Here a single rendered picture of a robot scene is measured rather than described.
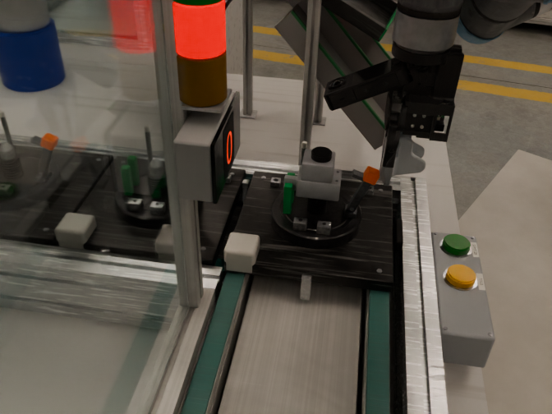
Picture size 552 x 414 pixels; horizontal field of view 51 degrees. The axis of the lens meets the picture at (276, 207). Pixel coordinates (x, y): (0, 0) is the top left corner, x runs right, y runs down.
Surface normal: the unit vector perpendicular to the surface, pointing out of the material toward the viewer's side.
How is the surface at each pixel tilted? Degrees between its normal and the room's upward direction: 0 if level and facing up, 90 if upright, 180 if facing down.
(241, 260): 90
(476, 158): 0
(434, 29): 89
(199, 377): 0
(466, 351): 90
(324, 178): 90
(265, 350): 0
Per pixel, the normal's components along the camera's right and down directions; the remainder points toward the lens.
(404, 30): -0.81, 0.33
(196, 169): -0.15, 0.59
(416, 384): 0.03, -0.80
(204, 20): 0.33, 0.58
